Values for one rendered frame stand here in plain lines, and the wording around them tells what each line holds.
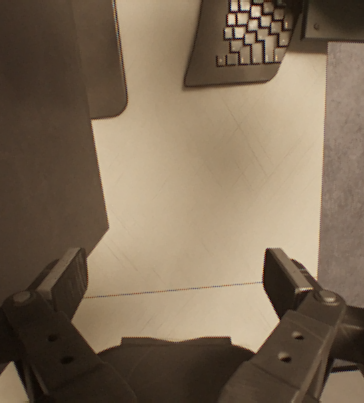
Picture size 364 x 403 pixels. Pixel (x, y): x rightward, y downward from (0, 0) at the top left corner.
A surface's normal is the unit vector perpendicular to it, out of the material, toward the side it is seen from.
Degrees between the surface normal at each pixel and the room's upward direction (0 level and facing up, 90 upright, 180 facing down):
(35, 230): 86
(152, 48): 0
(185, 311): 0
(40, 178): 86
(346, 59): 0
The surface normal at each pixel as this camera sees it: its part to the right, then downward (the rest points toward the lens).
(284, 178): 0.02, 0.29
